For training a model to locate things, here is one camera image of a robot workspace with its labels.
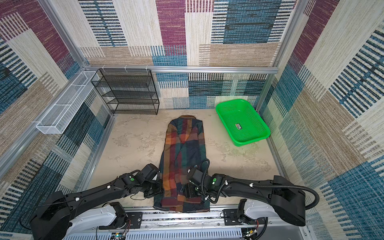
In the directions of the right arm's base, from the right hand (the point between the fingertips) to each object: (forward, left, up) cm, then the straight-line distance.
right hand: (189, 195), depth 78 cm
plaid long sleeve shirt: (+27, +4, -1) cm, 28 cm away
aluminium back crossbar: (+67, +3, +31) cm, 74 cm away
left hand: (+3, +12, -1) cm, 13 cm away
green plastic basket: (+46, -39, -2) cm, 60 cm away
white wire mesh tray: (+31, +61, +31) cm, 75 cm away
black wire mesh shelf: (+69, +44, +13) cm, 83 cm away
